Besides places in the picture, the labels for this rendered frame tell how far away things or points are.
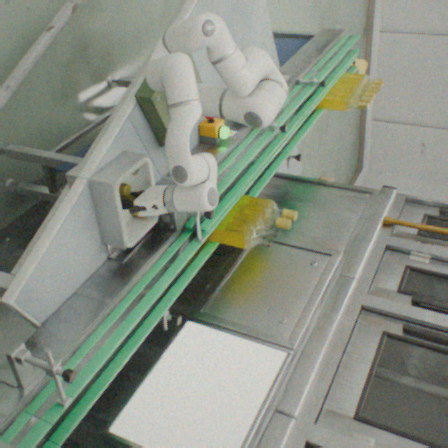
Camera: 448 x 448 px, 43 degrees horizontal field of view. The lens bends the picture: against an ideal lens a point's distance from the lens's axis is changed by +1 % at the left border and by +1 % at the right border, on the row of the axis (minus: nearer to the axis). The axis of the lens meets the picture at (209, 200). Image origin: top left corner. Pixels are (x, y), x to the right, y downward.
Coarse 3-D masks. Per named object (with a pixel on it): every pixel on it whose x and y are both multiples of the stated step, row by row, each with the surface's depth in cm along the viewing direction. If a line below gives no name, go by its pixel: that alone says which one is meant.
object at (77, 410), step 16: (320, 112) 261; (304, 128) 249; (288, 144) 238; (272, 160) 228; (256, 192) 208; (208, 240) 186; (192, 256) 180; (208, 256) 179; (192, 272) 173; (176, 288) 167; (160, 304) 162; (144, 320) 157; (128, 336) 153; (144, 336) 152; (128, 352) 148; (112, 368) 144; (96, 384) 140; (80, 400) 136; (64, 416) 133; (80, 416) 132; (48, 432) 130; (64, 432) 129
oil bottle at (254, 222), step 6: (228, 216) 186; (234, 216) 185; (240, 216) 185; (246, 216) 185; (252, 216) 184; (234, 222) 183; (240, 222) 182; (246, 222) 182; (252, 222) 182; (258, 222) 182; (258, 228) 180; (258, 234) 181
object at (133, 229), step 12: (132, 168) 154; (144, 168) 163; (120, 180) 150; (132, 180) 167; (144, 180) 165; (120, 204) 152; (120, 216) 154; (132, 216) 171; (156, 216) 171; (132, 228) 167; (144, 228) 167; (132, 240) 162
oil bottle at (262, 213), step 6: (234, 204) 191; (240, 204) 191; (246, 204) 190; (234, 210) 188; (240, 210) 188; (246, 210) 188; (252, 210) 187; (258, 210) 187; (264, 210) 187; (258, 216) 184; (264, 216) 184; (264, 222) 185
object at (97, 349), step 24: (264, 168) 209; (240, 192) 195; (192, 240) 174; (168, 264) 165; (144, 288) 157; (120, 312) 150; (144, 312) 149; (96, 336) 143; (120, 336) 142; (72, 360) 137; (96, 360) 137; (48, 384) 132; (72, 384) 131; (48, 408) 126; (24, 432) 122
